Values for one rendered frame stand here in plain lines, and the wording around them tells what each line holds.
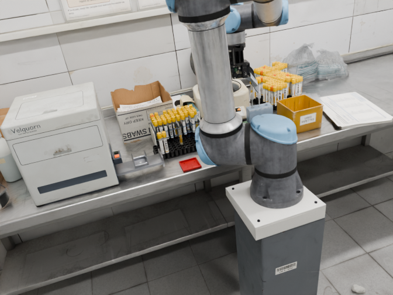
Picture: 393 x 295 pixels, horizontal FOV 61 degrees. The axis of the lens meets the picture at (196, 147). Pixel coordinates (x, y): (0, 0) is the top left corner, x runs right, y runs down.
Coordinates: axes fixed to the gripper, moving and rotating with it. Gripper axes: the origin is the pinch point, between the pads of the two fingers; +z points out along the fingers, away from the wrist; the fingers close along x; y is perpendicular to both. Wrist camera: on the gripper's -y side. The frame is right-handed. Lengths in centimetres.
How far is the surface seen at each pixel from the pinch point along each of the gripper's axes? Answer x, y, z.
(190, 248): -32, -32, 101
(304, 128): 24.1, 6.2, 15.8
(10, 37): -88, -26, -33
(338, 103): 47, -12, 15
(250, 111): 4.0, 0.5, 7.1
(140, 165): -40.7, 20.0, 12.9
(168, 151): -30.8, 10.3, 13.7
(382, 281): 63, 10, 106
